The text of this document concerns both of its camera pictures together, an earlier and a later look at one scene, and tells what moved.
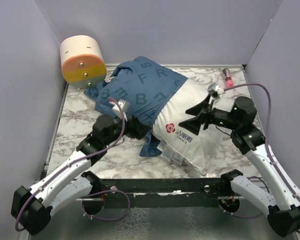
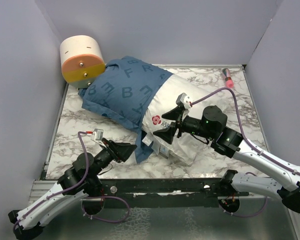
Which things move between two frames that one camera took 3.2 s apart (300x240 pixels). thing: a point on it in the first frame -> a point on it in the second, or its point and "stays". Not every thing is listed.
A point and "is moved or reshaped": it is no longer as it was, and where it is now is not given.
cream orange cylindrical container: (83, 65) stays
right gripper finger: (196, 110) -> (174, 114)
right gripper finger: (194, 124) -> (167, 134)
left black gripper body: (118, 127) -> (105, 157)
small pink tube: (229, 82) stays
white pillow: (199, 153) is moved or reshaped
